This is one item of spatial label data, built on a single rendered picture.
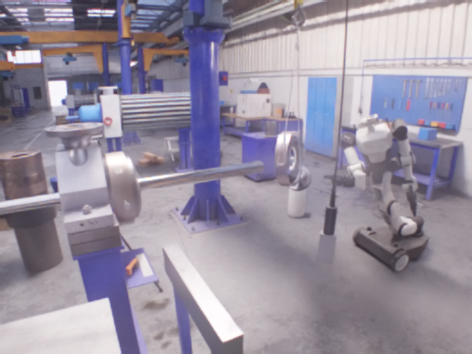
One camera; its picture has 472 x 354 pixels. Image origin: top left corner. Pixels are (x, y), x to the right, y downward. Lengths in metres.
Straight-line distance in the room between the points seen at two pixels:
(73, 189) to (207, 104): 2.15
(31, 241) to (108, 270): 1.76
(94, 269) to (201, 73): 2.36
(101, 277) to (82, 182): 0.40
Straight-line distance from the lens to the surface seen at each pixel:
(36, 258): 3.09
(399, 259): 2.90
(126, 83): 8.53
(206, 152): 3.25
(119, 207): 1.39
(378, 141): 2.46
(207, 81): 3.18
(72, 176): 1.32
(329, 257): 1.23
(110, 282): 1.36
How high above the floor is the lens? 1.58
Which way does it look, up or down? 18 degrees down
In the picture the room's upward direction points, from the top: straight up
